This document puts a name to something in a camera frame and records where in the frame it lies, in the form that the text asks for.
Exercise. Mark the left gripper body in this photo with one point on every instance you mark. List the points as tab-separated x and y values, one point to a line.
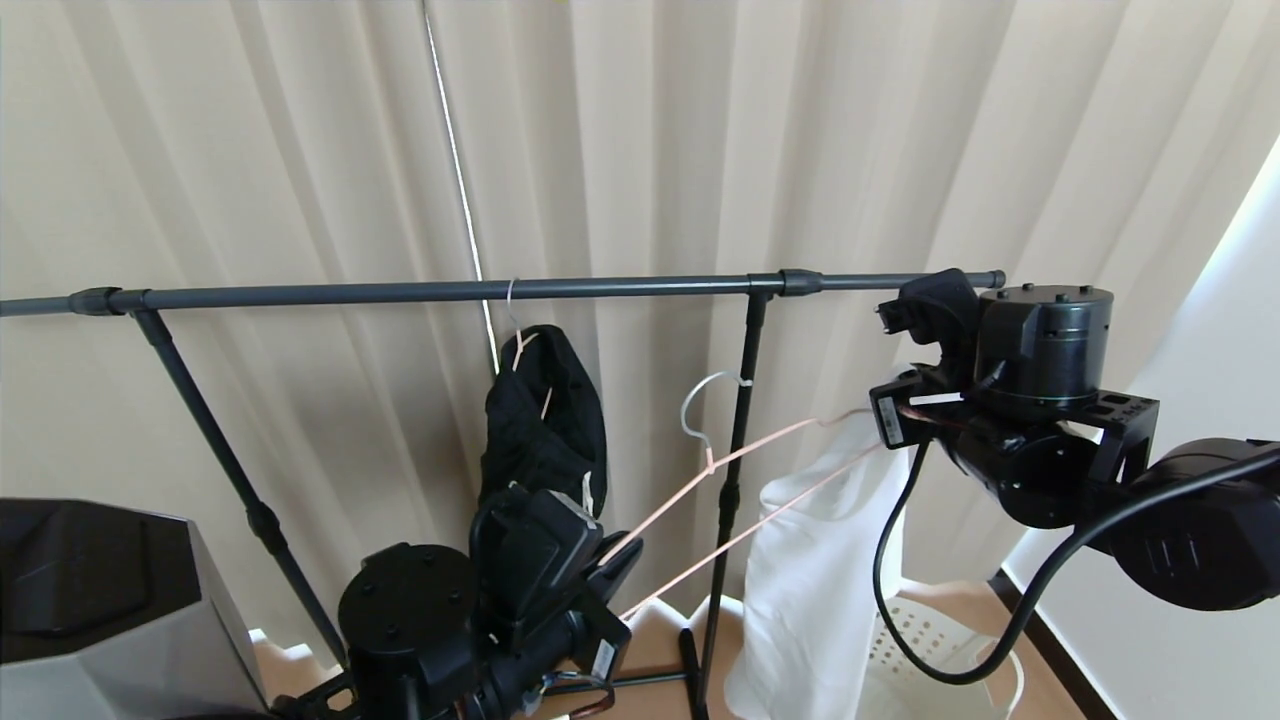
570	650

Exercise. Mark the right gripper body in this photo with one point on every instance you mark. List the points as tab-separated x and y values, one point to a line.
915	410

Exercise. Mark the pink clothes hanger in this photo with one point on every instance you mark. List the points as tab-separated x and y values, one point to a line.
512	320
740	455

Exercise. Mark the white garment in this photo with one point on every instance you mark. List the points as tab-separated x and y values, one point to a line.
810	600

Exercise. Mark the black shorts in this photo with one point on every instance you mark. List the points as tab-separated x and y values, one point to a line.
540	430

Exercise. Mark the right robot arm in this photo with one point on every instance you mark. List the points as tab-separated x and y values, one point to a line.
1050	340

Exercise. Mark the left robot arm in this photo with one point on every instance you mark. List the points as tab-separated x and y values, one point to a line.
100	610

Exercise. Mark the white laundry basket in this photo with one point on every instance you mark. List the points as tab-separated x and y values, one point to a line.
930	650

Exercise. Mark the black clothes rack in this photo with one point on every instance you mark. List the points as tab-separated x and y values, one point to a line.
350	292

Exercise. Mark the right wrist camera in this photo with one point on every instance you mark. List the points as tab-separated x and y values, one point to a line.
930	305

